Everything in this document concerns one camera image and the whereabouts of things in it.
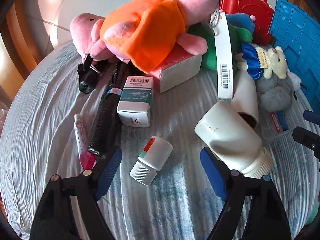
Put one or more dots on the blue dress pig plush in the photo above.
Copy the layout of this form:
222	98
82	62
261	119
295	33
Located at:
242	20

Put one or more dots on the large white pill bottle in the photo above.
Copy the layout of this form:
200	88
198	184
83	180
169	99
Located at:
233	141

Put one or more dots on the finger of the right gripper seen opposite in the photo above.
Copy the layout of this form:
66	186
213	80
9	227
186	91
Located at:
307	139

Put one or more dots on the pink white tissue box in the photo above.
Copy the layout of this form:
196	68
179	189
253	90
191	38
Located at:
179	66

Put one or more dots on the blue plastic storage crate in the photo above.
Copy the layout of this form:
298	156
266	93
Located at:
298	35

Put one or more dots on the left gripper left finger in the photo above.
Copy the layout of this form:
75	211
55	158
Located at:
54	217

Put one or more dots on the long white barcode box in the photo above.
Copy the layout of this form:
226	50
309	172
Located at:
224	58

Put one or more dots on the small white red-label bottle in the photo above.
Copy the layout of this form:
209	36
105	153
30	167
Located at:
151	160

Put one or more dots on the clear floss pick box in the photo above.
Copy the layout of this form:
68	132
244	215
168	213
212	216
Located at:
273	124

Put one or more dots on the teal white medicine box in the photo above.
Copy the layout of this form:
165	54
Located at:
134	107

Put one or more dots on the red hard-shell handbag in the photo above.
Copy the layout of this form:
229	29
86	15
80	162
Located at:
260	9

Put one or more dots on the thin white pink tube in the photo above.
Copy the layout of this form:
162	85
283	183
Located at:
87	160

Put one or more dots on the cream bear grey fur plush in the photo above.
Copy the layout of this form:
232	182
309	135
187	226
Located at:
269	70

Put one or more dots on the white cardboard tube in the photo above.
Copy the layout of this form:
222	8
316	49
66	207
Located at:
244	100

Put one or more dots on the pink pig plush orange dress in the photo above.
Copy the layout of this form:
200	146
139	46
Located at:
143	32

